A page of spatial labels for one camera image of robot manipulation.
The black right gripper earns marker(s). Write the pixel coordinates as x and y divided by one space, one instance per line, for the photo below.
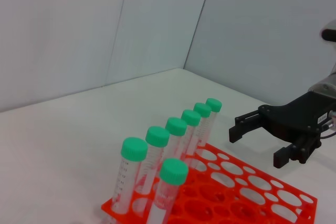
288 119

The green-capped clear test tube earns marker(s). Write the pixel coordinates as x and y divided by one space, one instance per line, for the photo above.
202 110
214 104
157 136
176 126
173 171
191 117
134 149

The orange plastic test tube rack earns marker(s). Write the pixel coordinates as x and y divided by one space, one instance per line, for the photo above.
191 197

